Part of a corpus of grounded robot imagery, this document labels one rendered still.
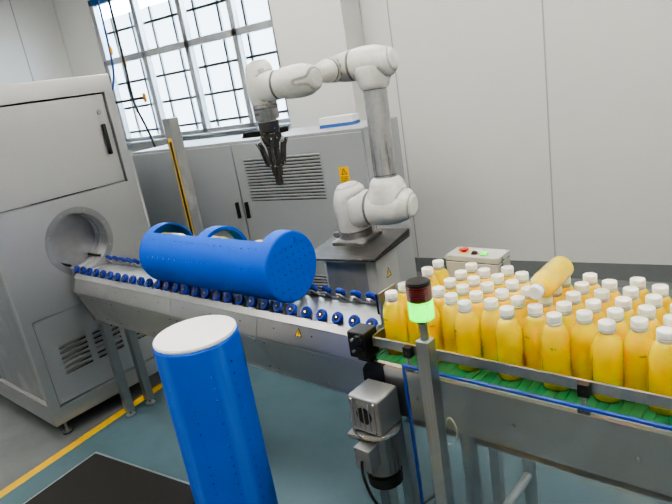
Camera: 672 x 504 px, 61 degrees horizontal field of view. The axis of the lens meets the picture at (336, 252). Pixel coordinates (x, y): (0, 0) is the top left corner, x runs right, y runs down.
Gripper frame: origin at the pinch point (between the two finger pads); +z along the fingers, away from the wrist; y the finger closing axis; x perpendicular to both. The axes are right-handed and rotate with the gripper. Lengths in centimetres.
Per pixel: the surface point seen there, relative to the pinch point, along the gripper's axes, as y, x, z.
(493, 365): 0, 95, 48
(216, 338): 47, 24, 41
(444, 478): 19, 91, 75
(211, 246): 20.1, -30.2, 26.1
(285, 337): 14, 7, 59
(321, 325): 8, 24, 52
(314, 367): 9, 15, 72
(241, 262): 17.8, -9.7, 30.4
